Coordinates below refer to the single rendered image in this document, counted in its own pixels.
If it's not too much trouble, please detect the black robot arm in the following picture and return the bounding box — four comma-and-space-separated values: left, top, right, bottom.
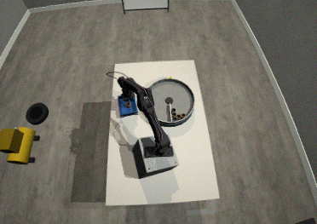
117, 76, 174, 158

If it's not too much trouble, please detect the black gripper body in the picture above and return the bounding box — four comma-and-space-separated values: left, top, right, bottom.
121, 91, 135, 101

